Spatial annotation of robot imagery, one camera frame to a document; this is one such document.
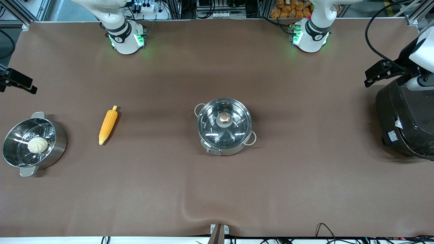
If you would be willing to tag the bag of orange snacks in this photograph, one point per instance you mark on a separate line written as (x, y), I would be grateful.
(291, 9)

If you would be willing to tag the metal clamp bracket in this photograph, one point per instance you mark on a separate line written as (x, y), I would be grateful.
(219, 232)

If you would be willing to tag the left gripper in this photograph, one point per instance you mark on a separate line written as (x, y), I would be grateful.
(403, 58)

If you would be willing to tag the white steamed bun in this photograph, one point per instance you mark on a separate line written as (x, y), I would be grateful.
(37, 145)

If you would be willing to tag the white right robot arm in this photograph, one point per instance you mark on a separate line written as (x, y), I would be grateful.
(123, 37)

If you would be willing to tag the black rice cooker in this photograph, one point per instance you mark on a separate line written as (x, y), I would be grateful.
(403, 122)

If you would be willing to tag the brown table mat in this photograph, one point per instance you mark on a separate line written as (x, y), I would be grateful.
(217, 189)

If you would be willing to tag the yellow corn cob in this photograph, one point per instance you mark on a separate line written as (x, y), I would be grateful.
(107, 125)

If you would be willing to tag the aluminium frame post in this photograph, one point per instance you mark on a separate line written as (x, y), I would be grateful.
(415, 13)
(18, 13)

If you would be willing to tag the glass lid with copper knob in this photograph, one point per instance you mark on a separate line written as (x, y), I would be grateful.
(224, 125)

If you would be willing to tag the power strip with plugs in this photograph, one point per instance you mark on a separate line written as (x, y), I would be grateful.
(145, 6)

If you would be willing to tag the steel steamer pot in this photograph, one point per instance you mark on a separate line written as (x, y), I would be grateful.
(17, 149)

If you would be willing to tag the white power strip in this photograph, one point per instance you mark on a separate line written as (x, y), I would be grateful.
(228, 15)

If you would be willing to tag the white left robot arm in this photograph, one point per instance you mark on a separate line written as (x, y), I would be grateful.
(313, 34)

